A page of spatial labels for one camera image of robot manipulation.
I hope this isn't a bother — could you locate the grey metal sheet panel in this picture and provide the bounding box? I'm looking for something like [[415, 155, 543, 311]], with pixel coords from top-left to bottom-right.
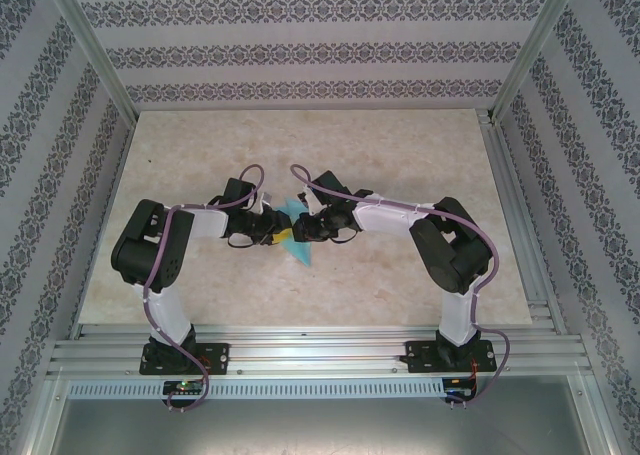
[[37, 374, 616, 455]]

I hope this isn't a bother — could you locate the small circuit board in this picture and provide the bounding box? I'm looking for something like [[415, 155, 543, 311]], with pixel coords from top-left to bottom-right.
[[444, 377, 476, 399], [163, 379, 207, 395]]

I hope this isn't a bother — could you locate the wide aluminium rail beam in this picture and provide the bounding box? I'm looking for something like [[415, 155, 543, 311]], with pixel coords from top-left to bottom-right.
[[47, 323, 594, 379]]

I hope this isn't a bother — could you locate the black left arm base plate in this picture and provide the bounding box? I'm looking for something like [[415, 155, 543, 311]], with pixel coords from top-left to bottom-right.
[[139, 342, 232, 377]]

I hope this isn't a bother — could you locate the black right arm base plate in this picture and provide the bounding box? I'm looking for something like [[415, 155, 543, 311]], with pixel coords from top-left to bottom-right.
[[403, 339, 497, 375]]

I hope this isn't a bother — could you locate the white slotted cable duct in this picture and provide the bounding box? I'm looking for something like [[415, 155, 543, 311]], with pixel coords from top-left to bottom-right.
[[67, 378, 449, 400]]

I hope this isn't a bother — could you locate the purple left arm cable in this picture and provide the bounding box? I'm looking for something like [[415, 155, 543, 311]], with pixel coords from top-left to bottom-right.
[[142, 163, 267, 415]]

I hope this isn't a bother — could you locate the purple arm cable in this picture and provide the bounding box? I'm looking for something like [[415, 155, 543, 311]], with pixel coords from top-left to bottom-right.
[[142, 163, 267, 415], [290, 163, 512, 411]]

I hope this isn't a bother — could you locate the grooved aluminium rail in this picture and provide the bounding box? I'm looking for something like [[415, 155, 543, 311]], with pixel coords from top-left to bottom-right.
[[477, 109, 569, 334]]

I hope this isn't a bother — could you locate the aluminium frame post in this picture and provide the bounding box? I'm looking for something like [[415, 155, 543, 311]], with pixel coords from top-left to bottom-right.
[[489, 0, 586, 124], [44, 0, 141, 124]]

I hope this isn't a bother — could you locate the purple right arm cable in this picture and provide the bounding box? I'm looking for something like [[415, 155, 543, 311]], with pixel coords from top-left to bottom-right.
[[290, 163, 512, 411]]

